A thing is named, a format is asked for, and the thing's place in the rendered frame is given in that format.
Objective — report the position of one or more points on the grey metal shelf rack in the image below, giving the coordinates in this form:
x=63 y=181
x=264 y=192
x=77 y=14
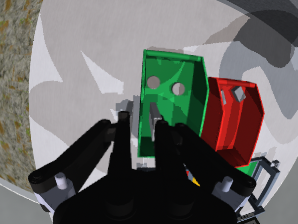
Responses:
x=254 y=169

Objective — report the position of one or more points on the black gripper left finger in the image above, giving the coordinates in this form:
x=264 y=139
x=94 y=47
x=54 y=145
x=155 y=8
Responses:
x=55 y=182

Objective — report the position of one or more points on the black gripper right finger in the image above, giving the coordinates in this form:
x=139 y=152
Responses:
x=211 y=171

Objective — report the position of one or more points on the red bin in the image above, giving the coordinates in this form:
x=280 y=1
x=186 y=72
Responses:
x=234 y=136

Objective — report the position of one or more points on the green bin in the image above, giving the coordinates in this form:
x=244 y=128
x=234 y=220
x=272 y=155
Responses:
x=188 y=108

